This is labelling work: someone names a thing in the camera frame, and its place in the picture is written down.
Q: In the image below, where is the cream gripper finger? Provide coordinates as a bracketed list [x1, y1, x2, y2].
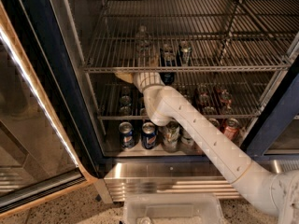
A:
[115, 72, 134, 83]
[149, 50, 159, 68]

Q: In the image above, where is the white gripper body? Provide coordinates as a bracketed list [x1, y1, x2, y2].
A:
[134, 72, 164, 92]

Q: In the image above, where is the clear plastic water bottle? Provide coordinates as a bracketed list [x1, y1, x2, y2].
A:
[135, 25, 152, 67]

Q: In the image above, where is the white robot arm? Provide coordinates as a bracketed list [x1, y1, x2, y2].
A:
[115, 58, 299, 224]

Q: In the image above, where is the open glass fridge door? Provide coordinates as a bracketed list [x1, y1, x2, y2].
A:
[0, 0, 103, 217]

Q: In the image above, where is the stainless steel fridge base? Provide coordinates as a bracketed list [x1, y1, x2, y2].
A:
[104, 159, 299, 203]

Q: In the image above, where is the dark blue fridge mullion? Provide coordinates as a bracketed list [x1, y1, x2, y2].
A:
[241, 56, 299, 157]

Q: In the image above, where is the dark blue soda can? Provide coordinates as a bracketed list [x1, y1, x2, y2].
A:
[160, 44, 175, 85]

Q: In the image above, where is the blue pepsi can front left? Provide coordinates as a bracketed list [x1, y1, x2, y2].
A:
[119, 121, 135, 148]

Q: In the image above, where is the blue pepsi can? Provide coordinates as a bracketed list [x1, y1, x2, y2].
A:
[119, 121, 135, 148]
[141, 122, 157, 149]

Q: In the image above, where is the white green soda can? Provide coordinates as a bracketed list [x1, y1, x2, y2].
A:
[180, 129, 194, 147]
[161, 120, 179, 152]

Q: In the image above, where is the white green soda can right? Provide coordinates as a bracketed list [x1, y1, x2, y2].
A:
[180, 129, 194, 147]

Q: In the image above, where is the orange soda can left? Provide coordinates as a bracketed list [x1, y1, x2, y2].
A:
[208, 118, 220, 130]

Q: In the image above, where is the orange soda can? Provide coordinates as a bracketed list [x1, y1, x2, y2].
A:
[222, 118, 239, 140]
[208, 118, 220, 130]

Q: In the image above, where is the orange soda can right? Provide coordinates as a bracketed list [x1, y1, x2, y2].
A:
[222, 118, 239, 140]

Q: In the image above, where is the clear plastic bin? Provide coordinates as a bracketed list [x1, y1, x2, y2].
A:
[123, 193, 225, 224]

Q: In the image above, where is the upper wire fridge shelf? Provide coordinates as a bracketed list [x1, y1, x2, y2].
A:
[83, 0, 299, 73]

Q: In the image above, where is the wire fridge shelf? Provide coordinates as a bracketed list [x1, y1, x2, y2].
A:
[98, 72, 273, 120]
[83, 0, 299, 73]

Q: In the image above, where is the middle wire fridge shelf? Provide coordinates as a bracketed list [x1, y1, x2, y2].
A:
[98, 72, 273, 120]

